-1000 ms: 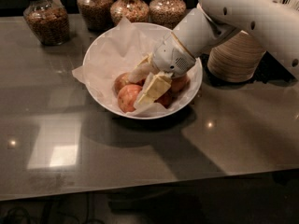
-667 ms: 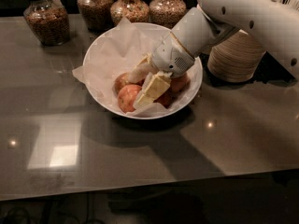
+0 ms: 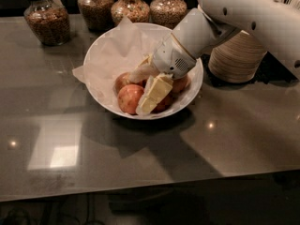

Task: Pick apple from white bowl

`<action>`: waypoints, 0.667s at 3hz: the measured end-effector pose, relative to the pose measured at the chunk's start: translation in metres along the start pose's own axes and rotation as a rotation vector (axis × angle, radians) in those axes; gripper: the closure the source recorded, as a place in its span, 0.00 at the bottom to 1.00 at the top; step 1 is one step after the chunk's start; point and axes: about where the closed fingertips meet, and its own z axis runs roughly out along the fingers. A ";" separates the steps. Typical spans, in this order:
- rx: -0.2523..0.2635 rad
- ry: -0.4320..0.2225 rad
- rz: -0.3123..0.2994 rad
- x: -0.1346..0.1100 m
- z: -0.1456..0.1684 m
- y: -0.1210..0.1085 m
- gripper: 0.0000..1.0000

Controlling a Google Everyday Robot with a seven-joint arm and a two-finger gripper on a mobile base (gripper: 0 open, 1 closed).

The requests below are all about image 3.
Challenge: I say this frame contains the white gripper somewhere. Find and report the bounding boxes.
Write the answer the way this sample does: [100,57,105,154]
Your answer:
[128,33,196,115]

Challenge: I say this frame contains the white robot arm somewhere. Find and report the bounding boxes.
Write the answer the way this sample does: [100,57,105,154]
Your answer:
[129,0,300,115]

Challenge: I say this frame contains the dark red front apple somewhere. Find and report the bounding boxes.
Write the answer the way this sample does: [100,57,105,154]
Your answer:
[153,95,173,113]

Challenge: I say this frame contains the right rear apple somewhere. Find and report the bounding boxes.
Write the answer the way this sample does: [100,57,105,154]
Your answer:
[172,75,188,93]

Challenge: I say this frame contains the left rear apple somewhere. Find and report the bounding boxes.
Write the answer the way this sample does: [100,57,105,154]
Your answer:
[114,72,143,93]

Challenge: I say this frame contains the front left apple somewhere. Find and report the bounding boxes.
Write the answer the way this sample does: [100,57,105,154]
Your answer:
[117,84,144,114]

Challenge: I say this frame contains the white bowl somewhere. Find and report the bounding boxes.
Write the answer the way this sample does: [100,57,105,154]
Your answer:
[82,22,203,120]

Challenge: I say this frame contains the white paper liner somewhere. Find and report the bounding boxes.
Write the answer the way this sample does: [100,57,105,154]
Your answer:
[73,19,171,117]

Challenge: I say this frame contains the glass cereal jar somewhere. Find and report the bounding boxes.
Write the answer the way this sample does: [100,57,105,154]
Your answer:
[23,0,70,46]
[77,0,114,31]
[111,0,150,25]
[150,0,188,29]

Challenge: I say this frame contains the front stack paper bowls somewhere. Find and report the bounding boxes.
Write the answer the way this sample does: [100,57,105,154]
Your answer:
[208,31,266,83]

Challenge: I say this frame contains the leftmost glass cereal jar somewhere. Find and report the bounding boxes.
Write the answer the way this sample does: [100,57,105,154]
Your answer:
[23,0,70,46]

